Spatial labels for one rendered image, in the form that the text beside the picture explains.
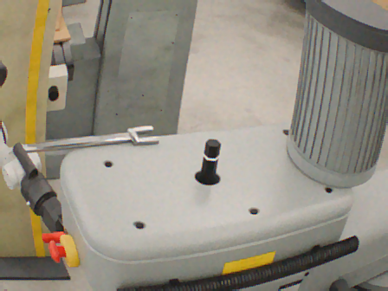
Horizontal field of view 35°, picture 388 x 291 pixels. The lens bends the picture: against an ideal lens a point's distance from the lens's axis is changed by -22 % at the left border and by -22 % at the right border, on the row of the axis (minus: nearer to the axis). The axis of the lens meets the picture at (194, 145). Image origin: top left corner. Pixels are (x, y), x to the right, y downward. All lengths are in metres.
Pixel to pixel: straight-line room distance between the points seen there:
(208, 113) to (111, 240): 3.98
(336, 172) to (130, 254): 0.37
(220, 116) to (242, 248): 3.88
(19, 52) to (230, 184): 1.85
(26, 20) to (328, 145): 1.87
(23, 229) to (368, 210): 2.36
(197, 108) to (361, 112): 3.92
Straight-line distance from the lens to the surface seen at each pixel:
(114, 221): 1.00
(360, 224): 1.30
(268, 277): 1.08
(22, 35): 2.78
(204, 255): 1.02
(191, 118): 4.84
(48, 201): 1.54
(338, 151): 1.10
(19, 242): 3.47
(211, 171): 1.09
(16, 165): 1.61
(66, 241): 1.10
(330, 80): 1.06
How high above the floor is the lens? 2.53
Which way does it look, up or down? 34 degrees down
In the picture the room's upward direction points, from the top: 9 degrees clockwise
